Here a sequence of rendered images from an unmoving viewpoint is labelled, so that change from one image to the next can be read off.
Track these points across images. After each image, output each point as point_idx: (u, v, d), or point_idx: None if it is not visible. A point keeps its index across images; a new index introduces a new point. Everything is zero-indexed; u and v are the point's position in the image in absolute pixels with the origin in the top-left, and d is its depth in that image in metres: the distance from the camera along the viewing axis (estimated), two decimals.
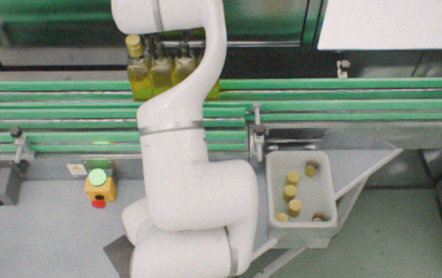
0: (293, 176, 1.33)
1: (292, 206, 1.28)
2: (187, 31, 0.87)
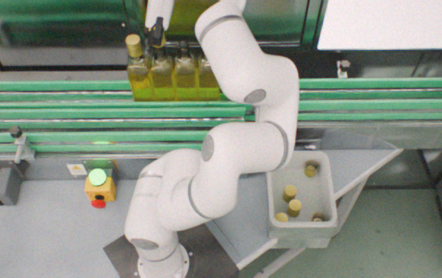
0: None
1: (292, 206, 1.28)
2: None
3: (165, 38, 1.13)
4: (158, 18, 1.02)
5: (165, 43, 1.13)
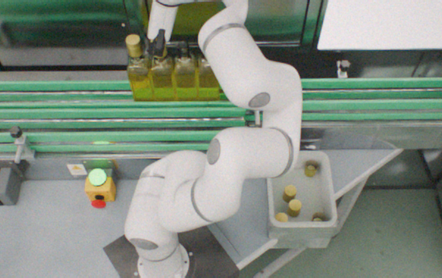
0: (157, 39, 1.13)
1: (292, 206, 1.28)
2: None
3: (166, 48, 1.16)
4: (160, 30, 1.04)
5: (166, 53, 1.16)
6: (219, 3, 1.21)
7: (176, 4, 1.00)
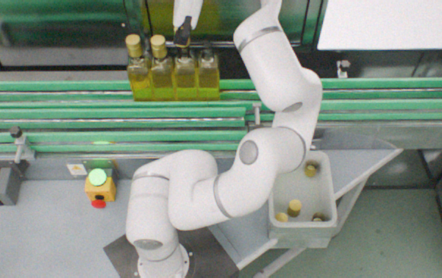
0: (157, 39, 1.13)
1: (292, 206, 1.28)
2: None
3: (166, 48, 1.16)
4: (187, 18, 1.02)
5: (166, 53, 1.16)
6: (219, 3, 1.21)
7: None
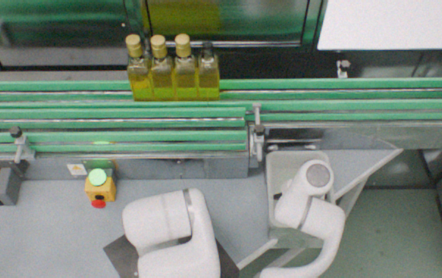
0: (157, 39, 1.13)
1: None
2: None
3: (166, 48, 1.16)
4: (283, 193, 1.18)
5: (166, 53, 1.16)
6: (219, 3, 1.21)
7: None
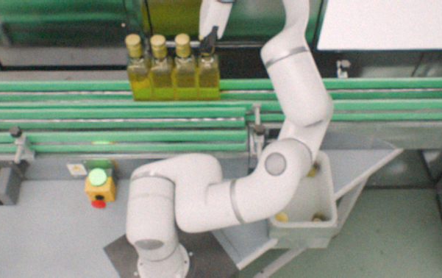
0: (157, 39, 1.13)
1: None
2: None
3: (166, 48, 1.16)
4: (213, 27, 1.04)
5: (166, 53, 1.16)
6: None
7: (232, 0, 1.00)
